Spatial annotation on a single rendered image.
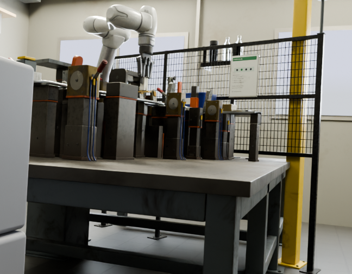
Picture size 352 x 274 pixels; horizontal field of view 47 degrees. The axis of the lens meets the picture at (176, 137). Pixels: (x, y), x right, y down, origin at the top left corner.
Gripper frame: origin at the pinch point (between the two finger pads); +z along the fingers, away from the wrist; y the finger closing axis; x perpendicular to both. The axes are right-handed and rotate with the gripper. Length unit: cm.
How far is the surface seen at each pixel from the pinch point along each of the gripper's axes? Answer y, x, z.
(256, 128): 60, -40, 19
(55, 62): -37.2, 26.8, -6.1
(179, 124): 5.3, -20.8, 21.0
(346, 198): 292, -45, 78
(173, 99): 3.1, -17.4, 7.9
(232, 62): 101, 0, -31
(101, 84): -19.3, 12.0, 2.6
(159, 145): 8.5, -6.5, 32.2
